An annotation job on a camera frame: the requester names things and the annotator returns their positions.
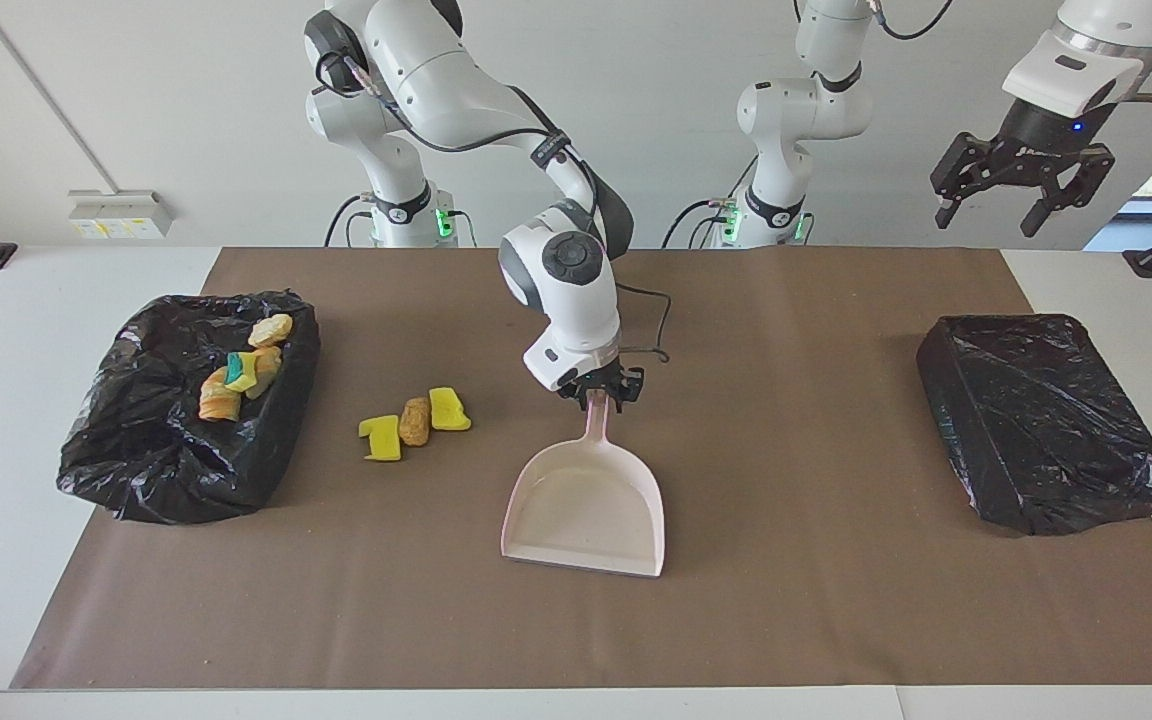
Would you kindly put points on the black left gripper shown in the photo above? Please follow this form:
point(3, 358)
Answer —
point(1036, 140)

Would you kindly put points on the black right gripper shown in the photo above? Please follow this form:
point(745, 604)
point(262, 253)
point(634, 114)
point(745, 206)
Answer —
point(606, 378)

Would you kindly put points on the beige plastic dustpan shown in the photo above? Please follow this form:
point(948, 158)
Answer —
point(586, 500)

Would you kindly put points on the wedge yellow sponge piece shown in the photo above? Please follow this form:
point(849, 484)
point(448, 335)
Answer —
point(449, 409)

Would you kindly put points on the notched yellow sponge piece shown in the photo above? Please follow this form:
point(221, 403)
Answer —
point(383, 440)

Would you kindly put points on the striped croissant piece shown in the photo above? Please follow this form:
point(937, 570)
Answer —
point(271, 330)
point(220, 398)
point(268, 365)

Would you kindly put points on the yellow sponge green backing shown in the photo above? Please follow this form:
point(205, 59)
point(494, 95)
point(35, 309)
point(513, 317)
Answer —
point(239, 375)

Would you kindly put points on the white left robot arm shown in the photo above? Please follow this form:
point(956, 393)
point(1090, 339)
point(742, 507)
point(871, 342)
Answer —
point(796, 110)

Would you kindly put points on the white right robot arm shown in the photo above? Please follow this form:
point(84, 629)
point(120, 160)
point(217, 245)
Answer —
point(576, 310)

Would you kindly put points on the flat taut black bag bin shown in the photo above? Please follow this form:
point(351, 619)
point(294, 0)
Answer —
point(1036, 420)

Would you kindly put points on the crumpled open black bag bin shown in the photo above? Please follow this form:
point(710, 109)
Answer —
point(156, 460)

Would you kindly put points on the brown paper table mat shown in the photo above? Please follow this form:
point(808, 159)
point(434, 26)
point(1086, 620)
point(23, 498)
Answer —
point(836, 560)

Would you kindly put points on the white wall socket box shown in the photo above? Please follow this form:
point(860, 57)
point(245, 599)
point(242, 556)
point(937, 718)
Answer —
point(121, 212)

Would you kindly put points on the white wall conduit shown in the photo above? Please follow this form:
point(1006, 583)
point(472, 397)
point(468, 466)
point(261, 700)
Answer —
point(46, 94)

